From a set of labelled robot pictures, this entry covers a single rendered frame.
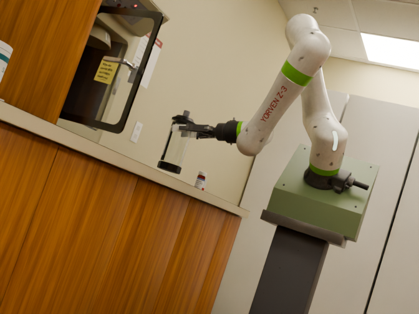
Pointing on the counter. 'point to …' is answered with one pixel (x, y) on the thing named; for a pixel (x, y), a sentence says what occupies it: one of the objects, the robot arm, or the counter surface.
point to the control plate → (126, 4)
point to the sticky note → (106, 71)
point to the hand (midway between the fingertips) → (182, 131)
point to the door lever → (120, 61)
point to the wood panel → (43, 51)
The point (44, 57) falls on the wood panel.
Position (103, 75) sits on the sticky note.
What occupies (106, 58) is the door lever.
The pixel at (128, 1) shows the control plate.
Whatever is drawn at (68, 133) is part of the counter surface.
